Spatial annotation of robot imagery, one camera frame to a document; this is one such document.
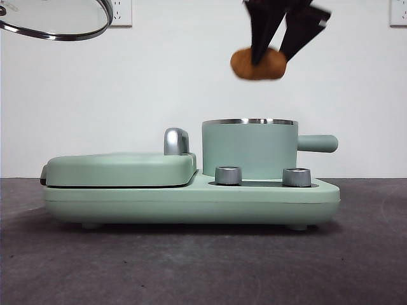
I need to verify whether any mint green grill cover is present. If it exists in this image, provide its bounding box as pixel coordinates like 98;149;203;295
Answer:
39;151;198;188

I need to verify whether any mint green breakfast machine base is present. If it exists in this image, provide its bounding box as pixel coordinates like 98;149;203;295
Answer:
43;168;340;231

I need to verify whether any silver grill cover handle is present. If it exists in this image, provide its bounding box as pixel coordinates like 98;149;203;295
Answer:
163;127;192;157

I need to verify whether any mint green steamer pot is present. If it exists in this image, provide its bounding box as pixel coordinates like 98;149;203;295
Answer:
200;118;340;179

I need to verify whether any brown potato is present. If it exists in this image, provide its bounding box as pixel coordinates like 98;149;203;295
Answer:
230;46;288;81

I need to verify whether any silver control knob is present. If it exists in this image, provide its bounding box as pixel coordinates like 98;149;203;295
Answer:
281;167;312;188
214;165;243;186

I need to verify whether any white wall socket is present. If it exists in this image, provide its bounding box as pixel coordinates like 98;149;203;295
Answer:
106;0;134;28
389;0;407;28

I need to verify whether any glass lid with green knob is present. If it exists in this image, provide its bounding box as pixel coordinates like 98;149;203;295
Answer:
0;0;114;43

